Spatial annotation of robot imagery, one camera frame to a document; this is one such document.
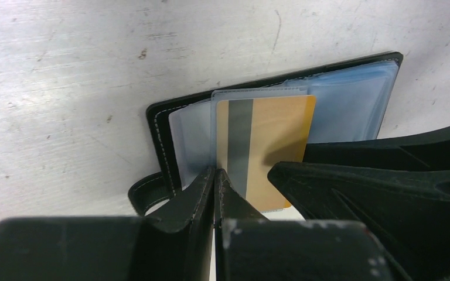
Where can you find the gold card grey stripe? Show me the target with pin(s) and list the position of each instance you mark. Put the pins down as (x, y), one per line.
(252, 135)

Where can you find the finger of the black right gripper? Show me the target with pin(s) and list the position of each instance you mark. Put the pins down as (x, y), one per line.
(408, 212)
(429, 151)

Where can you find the black leather card holder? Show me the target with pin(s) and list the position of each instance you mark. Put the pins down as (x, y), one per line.
(351, 99)

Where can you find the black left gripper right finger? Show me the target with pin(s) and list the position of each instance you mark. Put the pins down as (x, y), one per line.
(249, 246)

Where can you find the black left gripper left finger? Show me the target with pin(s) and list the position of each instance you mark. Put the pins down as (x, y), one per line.
(169, 239)

